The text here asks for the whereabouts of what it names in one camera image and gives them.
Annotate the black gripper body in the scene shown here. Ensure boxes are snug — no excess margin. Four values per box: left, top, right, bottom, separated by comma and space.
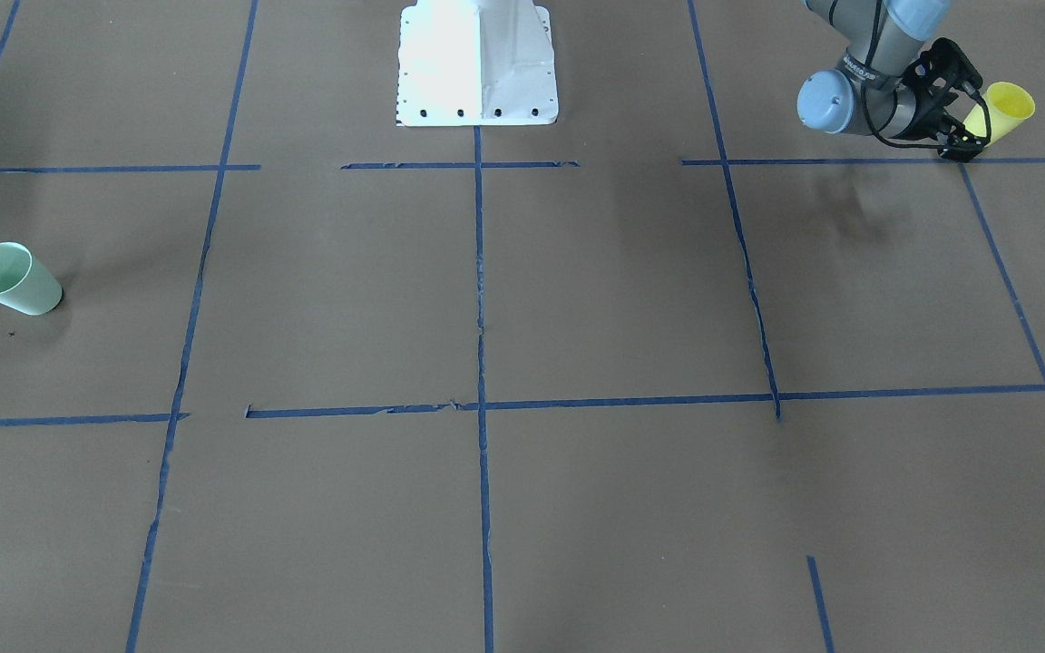
900, 38, 984, 162

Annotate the yellow paper cup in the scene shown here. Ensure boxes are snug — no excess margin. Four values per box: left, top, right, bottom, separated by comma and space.
962, 81, 1036, 146

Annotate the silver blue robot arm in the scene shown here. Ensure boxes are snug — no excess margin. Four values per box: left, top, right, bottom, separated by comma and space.
796, 1, 992, 162

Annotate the green paper cup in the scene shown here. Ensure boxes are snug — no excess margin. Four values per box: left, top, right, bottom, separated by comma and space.
0, 241, 63, 316

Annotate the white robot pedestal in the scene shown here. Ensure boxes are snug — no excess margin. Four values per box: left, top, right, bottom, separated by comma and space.
396, 1, 560, 129

